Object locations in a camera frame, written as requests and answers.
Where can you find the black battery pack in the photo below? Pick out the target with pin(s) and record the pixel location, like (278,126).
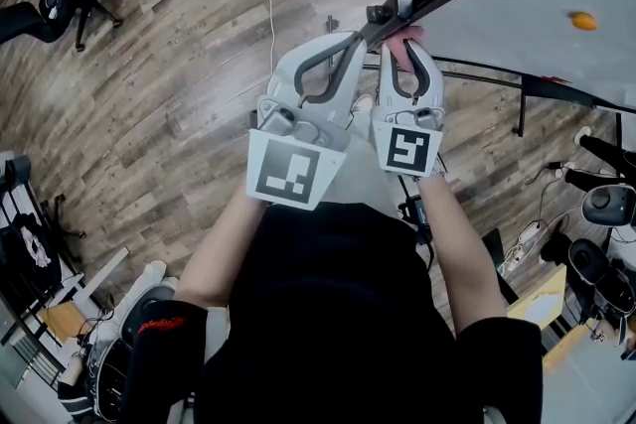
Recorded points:
(416,213)

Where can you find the white paper sheet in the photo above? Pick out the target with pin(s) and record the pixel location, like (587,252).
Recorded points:
(541,310)

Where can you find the orange round magnet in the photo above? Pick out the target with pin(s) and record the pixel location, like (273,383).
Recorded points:
(582,21)

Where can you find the person's right forearm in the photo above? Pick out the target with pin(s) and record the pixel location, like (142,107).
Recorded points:
(462,253)

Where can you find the light wooden table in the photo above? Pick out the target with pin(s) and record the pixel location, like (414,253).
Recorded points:
(57,320)

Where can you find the person's left forearm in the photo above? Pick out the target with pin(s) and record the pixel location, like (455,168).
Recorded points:
(218,253)

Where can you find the black metal rack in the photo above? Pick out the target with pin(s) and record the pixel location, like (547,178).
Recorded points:
(59,213)

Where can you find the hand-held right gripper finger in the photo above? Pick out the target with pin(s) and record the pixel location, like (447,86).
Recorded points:
(436,92)
(385,89)

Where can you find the person's black shirt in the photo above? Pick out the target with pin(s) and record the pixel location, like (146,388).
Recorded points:
(328,313)

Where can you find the person's light trousers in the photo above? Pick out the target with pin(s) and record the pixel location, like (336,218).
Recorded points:
(358,183)

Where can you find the person's white shoe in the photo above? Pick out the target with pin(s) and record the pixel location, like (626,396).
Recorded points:
(362,104)

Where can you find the yellow wooden table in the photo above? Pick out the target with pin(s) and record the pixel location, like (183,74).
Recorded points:
(556,280)

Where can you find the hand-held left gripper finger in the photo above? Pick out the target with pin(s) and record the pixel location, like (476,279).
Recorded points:
(343,106)
(283,74)

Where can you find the pink knitted cloth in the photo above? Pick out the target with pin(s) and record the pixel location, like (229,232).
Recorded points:
(400,44)

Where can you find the black flat stand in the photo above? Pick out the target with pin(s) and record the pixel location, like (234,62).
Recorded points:
(492,245)

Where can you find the red jagged sticker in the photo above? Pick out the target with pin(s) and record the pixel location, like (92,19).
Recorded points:
(554,79)

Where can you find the black printed shirt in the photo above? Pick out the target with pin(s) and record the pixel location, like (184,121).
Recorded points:
(15,238)

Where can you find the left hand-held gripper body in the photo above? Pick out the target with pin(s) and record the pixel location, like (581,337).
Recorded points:
(288,169)

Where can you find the white power strip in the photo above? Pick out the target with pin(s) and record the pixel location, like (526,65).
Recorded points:
(527,233)

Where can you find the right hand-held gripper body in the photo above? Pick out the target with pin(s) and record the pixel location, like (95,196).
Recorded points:
(407,149)

